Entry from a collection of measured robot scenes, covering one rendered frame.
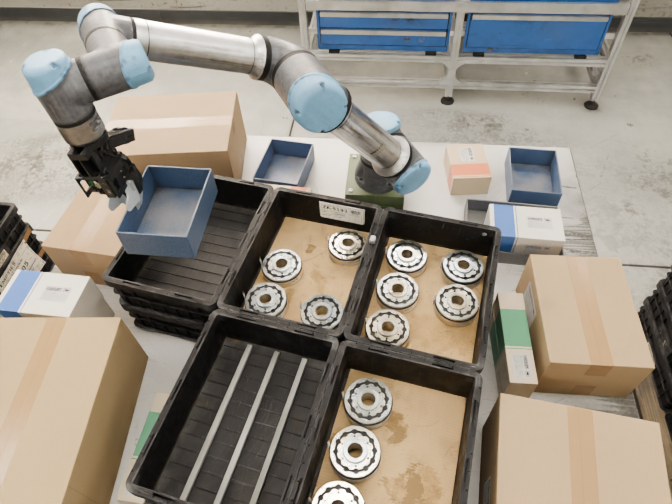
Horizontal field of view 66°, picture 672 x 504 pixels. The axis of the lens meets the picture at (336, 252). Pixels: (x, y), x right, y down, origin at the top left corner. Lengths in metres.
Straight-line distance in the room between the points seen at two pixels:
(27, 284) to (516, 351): 1.20
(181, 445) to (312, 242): 0.60
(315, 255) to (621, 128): 2.36
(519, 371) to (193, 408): 0.73
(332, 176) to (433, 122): 1.46
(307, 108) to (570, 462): 0.85
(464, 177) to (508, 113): 1.64
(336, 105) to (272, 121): 2.06
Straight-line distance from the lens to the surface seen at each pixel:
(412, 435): 1.15
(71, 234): 1.59
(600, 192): 2.94
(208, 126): 1.72
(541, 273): 1.38
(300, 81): 1.12
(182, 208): 1.23
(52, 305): 1.43
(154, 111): 1.84
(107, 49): 1.01
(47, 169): 3.32
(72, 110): 1.01
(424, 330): 1.26
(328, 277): 1.33
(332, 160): 1.83
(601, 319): 1.35
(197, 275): 1.40
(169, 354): 1.45
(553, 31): 3.16
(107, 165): 1.10
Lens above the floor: 1.92
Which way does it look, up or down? 52 degrees down
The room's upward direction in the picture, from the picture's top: 4 degrees counter-clockwise
